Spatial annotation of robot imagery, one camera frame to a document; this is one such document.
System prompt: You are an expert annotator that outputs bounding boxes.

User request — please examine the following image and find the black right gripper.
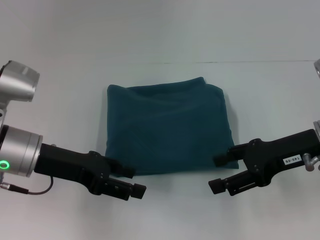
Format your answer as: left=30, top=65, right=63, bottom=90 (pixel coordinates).
left=208, top=128, right=320, bottom=197

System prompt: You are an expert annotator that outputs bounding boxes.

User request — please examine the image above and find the silver plug black cable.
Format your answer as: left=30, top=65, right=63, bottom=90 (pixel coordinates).
left=302, top=151, right=320, bottom=173

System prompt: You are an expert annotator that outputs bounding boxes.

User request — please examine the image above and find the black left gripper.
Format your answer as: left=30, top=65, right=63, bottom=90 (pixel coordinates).
left=33, top=143, right=148, bottom=201

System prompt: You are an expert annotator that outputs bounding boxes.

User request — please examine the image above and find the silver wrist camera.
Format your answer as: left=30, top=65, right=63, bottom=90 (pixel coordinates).
left=0, top=59, right=41, bottom=126
left=313, top=58, right=320, bottom=81

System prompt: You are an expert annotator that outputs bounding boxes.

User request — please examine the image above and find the teal blue t-shirt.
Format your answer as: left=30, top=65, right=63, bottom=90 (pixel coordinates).
left=104, top=77, right=240, bottom=176

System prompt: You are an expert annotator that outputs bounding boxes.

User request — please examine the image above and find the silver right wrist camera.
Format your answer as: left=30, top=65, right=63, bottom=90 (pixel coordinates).
left=313, top=58, right=320, bottom=81

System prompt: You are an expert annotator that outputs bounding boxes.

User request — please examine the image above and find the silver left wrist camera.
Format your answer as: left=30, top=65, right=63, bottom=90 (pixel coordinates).
left=0, top=59, right=41, bottom=126

